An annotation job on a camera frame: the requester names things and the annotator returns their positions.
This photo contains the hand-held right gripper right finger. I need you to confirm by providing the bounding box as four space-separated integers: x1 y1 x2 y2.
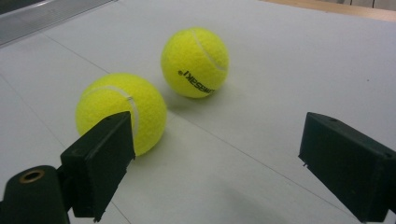
298 111 396 224

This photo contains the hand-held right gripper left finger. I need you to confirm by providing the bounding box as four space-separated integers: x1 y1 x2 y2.
56 110 137 223

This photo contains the yellow tennis ball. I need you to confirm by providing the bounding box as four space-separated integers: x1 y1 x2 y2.
75 72 168 157
160 26 231 100

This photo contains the white work board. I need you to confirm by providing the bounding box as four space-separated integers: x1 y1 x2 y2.
0 0 396 224

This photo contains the wooden table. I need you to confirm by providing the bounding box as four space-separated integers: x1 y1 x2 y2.
260 0 396 22

